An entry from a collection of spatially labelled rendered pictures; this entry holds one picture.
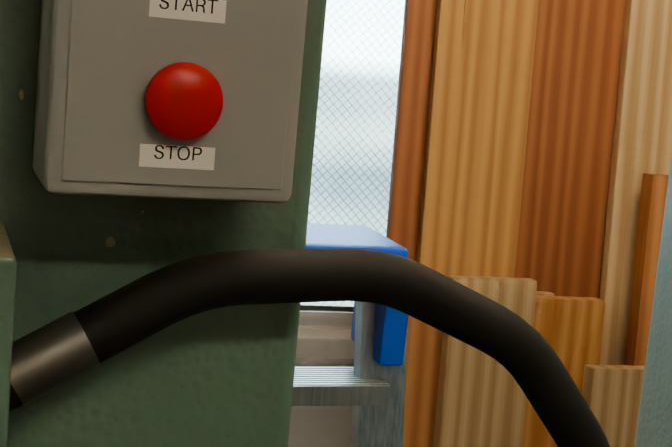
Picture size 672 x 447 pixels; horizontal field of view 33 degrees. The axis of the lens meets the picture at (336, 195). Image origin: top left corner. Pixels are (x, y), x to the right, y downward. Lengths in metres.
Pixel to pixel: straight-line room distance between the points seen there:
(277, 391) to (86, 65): 0.19
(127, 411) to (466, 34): 1.46
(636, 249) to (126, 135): 1.66
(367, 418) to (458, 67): 0.72
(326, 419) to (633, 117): 0.78
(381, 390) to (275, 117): 0.95
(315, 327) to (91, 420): 1.62
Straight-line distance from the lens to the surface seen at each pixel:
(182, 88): 0.44
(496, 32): 1.94
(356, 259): 0.50
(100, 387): 0.53
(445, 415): 1.85
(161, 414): 0.54
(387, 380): 1.42
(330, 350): 2.09
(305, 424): 2.12
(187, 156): 0.45
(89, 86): 0.44
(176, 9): 0.45
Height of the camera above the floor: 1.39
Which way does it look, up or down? 7 degrees down
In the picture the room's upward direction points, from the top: 5 degrees clockwise
